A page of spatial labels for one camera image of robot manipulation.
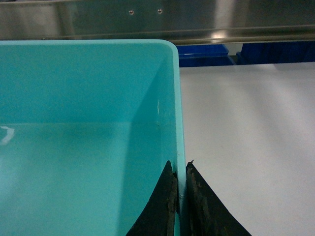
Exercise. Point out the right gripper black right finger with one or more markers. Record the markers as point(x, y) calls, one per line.
point(208, 215)

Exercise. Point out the blue bin under rail right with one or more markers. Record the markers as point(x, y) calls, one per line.
point(279, 52)

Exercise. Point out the blue bin under rail centre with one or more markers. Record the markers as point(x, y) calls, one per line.
point(204, 55)

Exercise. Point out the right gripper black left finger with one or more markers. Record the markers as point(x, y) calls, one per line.
point(158, 216)

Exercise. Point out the blue bin under rail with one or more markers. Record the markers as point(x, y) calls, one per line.
point(204, 55)
point(279, 52)

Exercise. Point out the stainless steel shelf rail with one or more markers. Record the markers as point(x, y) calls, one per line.
point(183, 22)

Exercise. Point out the light teal plastic bin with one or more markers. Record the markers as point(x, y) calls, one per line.
point(86, 128)

